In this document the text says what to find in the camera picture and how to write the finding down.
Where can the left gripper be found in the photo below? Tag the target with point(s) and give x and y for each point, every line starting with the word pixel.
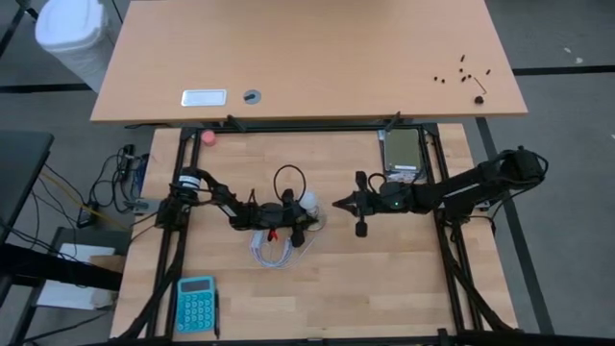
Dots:
pixel 283 216

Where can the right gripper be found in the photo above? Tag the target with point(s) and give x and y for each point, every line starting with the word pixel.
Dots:
pixel 367 202

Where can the metal lamp socket stand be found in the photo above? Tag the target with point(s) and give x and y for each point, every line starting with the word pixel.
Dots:
pixel 319 223

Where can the white lightbulb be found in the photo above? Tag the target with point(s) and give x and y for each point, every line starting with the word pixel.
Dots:
pixel 308 201

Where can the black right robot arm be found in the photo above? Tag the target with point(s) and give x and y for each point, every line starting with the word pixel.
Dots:
pixel 456 187

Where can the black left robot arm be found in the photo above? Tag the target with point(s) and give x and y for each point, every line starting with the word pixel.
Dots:
pixel 216 197

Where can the black clamp lever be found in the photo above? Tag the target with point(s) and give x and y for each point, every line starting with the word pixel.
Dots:
pixel 392 122
pixel 235 123

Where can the black pen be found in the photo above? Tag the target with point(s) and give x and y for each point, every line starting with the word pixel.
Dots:
pixel 217 312

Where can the teal calculator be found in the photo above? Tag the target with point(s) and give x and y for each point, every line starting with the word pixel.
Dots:
pixel 195 305

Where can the tan wooden desk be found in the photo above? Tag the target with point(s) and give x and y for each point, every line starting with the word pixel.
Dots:
pixel 307 57

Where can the small black knob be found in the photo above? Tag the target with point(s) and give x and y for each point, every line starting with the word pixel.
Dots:
pixel 478 100

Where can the black allen key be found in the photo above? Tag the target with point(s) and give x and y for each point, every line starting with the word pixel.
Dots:
pixel 480 85

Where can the black power strip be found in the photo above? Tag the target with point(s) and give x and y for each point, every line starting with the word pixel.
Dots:
pixel 127 161

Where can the black power adapter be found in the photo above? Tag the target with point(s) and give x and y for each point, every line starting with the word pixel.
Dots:
pixel 88 217

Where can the grey low platform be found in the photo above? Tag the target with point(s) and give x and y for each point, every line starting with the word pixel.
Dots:
pixel 72 235

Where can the white paper sheet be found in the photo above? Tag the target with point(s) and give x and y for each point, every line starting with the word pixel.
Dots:
pixel 72 295

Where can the black metal beam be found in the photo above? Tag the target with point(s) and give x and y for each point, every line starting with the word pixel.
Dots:
pixel 48 266

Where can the black side table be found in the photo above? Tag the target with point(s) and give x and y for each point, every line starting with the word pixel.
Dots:
pixel 19 168

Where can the white trash bin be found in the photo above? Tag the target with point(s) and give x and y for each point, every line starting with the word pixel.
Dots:
pixel 72 33

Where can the black aluminium table frame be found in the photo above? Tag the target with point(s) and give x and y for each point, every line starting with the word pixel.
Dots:
pixel 312 129

